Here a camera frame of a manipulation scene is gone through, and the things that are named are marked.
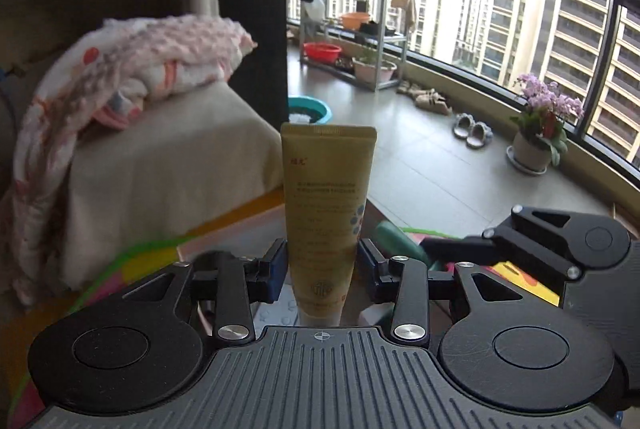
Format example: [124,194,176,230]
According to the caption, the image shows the cream lotion tube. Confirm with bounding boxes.
[281,123,378,327]

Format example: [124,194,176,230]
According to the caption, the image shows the white power strip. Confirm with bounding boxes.
[252,284,367,335]

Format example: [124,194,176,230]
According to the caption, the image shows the green plastic toy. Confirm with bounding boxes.
[372,221,442,271]

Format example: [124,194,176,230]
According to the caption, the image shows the pink cardboard box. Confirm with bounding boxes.
[176,202,381,329]

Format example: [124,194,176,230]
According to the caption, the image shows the colourful cartoon play mat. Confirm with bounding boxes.
[8,223,561,429]

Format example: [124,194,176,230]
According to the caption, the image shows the pair of grey slippers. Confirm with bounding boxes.
[452,114,494,150]

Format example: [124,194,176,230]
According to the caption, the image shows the pink flower pot plant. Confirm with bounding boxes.
[511,74,584,174]

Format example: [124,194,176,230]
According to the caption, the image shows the beige covered sofa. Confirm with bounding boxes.
[29,83,282,289]

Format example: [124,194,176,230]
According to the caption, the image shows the beige shoes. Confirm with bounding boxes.
[396,81,451,116]

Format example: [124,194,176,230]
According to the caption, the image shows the teal plastic basin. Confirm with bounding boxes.
[288,96,333,124]

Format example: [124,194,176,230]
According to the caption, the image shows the red plastic basin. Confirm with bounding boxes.
[303,42,342,65]

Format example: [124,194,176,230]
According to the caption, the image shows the pink floral baby blanket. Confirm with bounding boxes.
[1,15,257,307]

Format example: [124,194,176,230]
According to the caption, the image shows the metal balcony shelf rack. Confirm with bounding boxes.
[298,0,414,92]

